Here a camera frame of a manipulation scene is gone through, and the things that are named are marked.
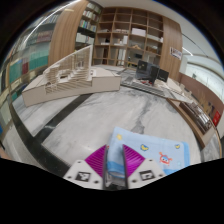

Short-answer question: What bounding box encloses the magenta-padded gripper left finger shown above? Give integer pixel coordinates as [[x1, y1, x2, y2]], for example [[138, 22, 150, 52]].
[[63, 143, 110, 190]]

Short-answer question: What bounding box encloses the wooden cubby shelf unit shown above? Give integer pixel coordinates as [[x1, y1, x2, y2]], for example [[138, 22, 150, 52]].
[[92, 7, 165, 68]]

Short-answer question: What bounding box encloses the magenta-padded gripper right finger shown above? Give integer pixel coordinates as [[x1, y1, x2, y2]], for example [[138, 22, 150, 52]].
[[121, 143, 167, 190]]

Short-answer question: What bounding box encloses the brown model on wooden base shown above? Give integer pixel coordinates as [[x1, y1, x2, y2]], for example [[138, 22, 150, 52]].
[[166, 96, 218, 149]]

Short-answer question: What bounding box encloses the black display boxes model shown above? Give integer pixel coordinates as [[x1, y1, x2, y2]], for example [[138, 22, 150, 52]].
[[121, 59, 170, 98]]

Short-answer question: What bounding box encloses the white architectural scale model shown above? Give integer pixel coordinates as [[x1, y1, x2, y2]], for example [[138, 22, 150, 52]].
[[21, 44, 123, 108]]

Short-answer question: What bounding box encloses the light blue cartoon-print towel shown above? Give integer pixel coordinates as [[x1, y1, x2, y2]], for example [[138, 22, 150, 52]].
[[106, 125, 191, 188]]

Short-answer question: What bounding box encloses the wall poster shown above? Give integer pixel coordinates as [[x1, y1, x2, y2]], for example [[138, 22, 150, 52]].
[[169, 46, 184, 61]]

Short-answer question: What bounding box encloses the dark bookshelf with books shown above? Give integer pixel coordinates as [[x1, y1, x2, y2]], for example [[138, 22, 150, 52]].
[[74, 1, 104, 51]]

